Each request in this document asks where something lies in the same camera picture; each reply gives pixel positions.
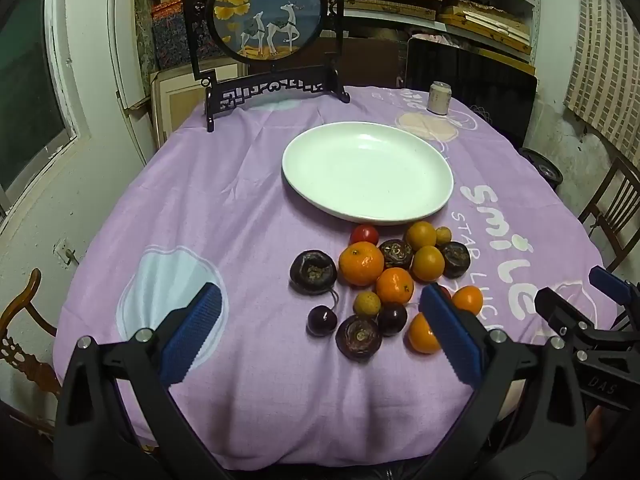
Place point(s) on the white oval plate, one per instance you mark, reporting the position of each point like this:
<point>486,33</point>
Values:
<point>367,170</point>

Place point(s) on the slatted wooden chair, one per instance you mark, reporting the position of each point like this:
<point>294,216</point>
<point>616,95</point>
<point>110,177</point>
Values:
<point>612,210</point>

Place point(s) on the black flat panel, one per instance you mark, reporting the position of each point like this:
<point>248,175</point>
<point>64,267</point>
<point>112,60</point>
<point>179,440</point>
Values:
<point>470,90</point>

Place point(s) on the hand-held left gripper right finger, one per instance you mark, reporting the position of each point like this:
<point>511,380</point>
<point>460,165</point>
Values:
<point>450,335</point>

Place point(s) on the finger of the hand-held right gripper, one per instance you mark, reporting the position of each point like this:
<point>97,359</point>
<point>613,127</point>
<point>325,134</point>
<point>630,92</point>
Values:
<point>607,280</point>
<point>555,310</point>

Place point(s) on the beige picture frame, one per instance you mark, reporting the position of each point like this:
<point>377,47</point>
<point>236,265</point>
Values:
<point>175,95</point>

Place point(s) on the large dark water chestnut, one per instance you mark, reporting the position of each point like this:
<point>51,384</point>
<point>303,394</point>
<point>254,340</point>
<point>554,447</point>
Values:
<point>313,272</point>

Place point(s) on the large dimpled tangerine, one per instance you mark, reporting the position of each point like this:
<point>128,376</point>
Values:
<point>361,263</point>

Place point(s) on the checkered hanging cloth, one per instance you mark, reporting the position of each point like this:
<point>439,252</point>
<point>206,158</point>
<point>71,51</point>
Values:
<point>610,50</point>

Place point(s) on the round deer screen black stand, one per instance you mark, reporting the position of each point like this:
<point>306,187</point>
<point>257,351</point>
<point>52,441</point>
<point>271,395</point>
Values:
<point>265,15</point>

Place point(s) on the small tan longan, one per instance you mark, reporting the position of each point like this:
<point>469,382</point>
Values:
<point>443,235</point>

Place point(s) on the purple printed tablecloth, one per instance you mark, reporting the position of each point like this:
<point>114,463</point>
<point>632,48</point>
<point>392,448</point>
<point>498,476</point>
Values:
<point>200,210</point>

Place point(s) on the wall socket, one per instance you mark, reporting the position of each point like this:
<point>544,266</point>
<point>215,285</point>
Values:
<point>65,252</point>

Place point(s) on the window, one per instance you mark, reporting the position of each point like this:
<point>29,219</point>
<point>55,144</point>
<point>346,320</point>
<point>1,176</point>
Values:
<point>25,85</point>

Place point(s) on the dark brown water chestnut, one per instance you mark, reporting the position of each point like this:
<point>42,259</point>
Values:
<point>454,259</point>
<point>395,253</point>
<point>358,336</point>

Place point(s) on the carved wooden chair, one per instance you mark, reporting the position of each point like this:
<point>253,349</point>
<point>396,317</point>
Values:
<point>25,330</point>

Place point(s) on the patterned fabric boxes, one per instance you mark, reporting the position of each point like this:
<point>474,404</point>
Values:
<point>170,30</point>

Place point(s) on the smooth yellow-orange citrus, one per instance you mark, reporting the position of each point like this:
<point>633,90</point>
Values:
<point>428,263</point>
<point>420,335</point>
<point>420,236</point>

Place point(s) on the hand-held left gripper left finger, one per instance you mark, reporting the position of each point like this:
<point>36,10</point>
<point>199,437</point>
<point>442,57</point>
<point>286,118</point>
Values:
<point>192,335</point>

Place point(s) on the red cherry tomato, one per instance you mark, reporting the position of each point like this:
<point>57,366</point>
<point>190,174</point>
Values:
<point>445,291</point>
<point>363,234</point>

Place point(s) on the dark red cherry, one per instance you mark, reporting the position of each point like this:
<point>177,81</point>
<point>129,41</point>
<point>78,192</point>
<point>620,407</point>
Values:
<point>322,320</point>
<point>392,319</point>

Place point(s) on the white drink can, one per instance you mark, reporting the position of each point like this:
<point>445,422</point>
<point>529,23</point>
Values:
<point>439,97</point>

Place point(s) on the small dimpled tangerine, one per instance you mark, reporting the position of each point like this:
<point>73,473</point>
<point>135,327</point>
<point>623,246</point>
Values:
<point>467,299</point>
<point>394,286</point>

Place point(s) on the black wheel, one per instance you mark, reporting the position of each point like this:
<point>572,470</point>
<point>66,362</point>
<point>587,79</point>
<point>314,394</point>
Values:
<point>545,167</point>

